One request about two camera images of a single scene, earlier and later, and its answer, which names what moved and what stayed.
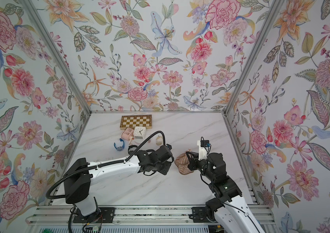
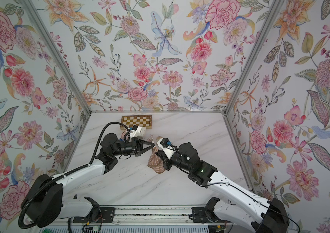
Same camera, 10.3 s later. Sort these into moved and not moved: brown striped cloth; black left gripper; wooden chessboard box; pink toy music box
Moved: brown striped cloth; black left gripper
Not moved: pink toy music box; wooden chessboard box
